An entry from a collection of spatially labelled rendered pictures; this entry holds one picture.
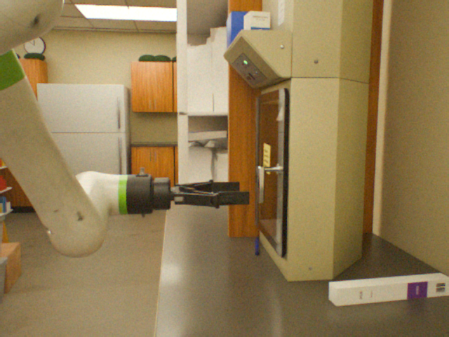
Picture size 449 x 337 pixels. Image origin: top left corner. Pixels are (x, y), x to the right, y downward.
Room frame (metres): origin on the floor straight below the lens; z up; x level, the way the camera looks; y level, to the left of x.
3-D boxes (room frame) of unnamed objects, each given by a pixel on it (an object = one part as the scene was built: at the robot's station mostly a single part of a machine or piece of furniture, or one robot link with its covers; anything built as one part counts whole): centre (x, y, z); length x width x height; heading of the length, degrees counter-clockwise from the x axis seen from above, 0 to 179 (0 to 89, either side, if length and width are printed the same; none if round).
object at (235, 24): (1.15, -0.06, 1.56); 0.10 x 0.10 x 0.09; 7
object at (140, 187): (0.92, 0.19, 1.15); 0.09 x 0.06 x 0.12; 7
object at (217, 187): (1.01, -0.01, 1.15); 0.07 x 0.01 x 0.03; 97
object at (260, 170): (0.95, -0.11, 1.17); 0.05 x 0.03 x 0.10; 96
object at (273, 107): (1.06, -0.12, 1.19); 0.30 x 0.01 x 0.40; 6
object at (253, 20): (1.01, -0.08, 1.54); 0.05 x 0.05 x 0.06; 15
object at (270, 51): (1.05, -0.08, 1.46); 0.32 x 0.11 x 0.10; 7
